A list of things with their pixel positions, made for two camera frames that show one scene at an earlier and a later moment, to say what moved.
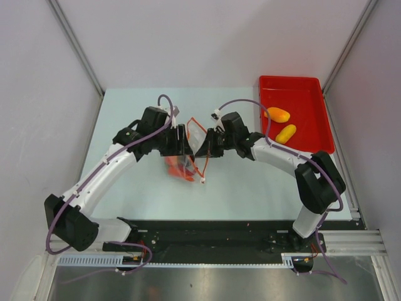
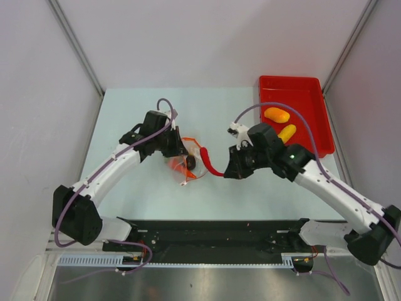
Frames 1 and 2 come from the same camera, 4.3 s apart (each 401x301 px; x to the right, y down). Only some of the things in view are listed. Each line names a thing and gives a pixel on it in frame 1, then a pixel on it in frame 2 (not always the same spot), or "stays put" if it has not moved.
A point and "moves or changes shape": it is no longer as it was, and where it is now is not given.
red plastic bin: [304, 99] stays put
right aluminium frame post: [348, 47] stays put
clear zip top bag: [191, 167] moves or changes shape
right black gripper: [208, 149] -> [235, 168]
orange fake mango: [277, 115] stays put
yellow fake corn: [286, 133] stays put
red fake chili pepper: [177, 168] -> [208, 163]
